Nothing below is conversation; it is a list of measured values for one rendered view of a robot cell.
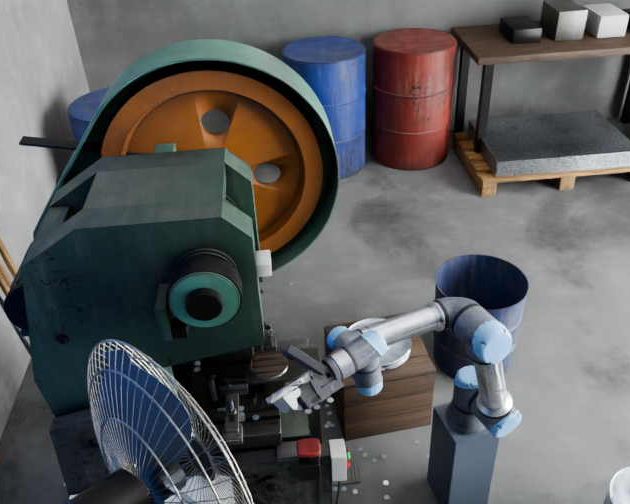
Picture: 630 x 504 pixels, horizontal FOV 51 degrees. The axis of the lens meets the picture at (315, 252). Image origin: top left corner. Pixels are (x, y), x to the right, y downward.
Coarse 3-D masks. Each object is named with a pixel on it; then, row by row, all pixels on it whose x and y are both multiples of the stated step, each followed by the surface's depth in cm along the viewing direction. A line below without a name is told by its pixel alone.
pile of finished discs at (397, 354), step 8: (368, 320) 296; (376, 320) 296; (352, 328) 293; (392, 344) 283; (400, 344) 283; (408, 344) 283; (392, 352) 279; (400, 352) 279; (408, 352) 280; (384, 360) 276; (392, 360) 275; (400, 360) 276; (384, 368) 275; (392, 368) 276
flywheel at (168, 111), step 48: (144, 96) 198; (192, 96) 203; (240, 96) 204; (288, 96) 205; (144, 144) 210; (192, 144) 212; (240, 144) 213; (288, 144) 215; (288, 192) 225; (288, 240) 232
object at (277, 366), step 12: (300, 348) 227; (312, 348) 227; (252, 360) 223; (264, 360) 222; (276, 360) 222; (288, 360) 223; (252, 372) 219; (264, 372) 218; (276, 372) 218; (288, 372) 218; (300, 372) 218; (252, 384) 216; (264, 384) 219; (276, 384) 219
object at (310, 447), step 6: (312, 438) 198; (300, 444) 196; (306, 444) 196; (312, 444) 196; (318, 444) 196; (300, 450) 195; (306, 450) 195; (312, 450) 195; (318, 450) 194; (300, 456) 194; (306, 456) 194; (312, 456) 194
